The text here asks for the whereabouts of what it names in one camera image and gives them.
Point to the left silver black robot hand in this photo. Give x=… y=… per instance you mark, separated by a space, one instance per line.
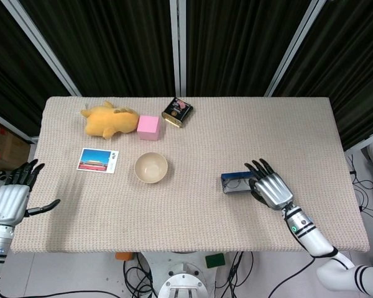
x=9 y=200

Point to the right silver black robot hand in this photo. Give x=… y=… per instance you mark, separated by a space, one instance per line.
x=273 y=189

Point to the blue grey glasses case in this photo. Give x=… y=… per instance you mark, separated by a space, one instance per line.
x=236 y=175

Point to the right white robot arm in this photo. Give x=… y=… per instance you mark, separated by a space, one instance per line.
x=311 y=237

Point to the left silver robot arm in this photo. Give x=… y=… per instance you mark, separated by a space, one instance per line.
x=0 y=242

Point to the brown cardboard box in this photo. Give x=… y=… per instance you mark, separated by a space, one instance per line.
x=6 y=146

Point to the pink cube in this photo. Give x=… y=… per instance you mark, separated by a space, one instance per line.
x=148 y=127

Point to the green block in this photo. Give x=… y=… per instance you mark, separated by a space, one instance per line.
x=215 y=260

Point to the palace photo postcard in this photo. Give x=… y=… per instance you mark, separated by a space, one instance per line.
x=94 y=159

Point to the beige woven tablecloth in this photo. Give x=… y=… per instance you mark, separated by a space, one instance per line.
x=174 y=217

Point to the black gold tin can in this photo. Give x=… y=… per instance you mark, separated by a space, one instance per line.
x=176 y=111

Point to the beige bowl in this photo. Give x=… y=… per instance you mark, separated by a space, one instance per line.
x=150 y=169

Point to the orange block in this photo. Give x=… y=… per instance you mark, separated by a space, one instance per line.
x=123 y=257

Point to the silver robot waist flange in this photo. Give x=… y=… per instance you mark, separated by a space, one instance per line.
x=183 y=281

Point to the yellow plush toy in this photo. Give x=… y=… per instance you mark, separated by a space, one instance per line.
x=112 y=121

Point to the black pleated curtain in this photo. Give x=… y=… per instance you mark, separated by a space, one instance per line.
x=9 y=62
x=236 y=46
x=112 y=46
x=354 y=62

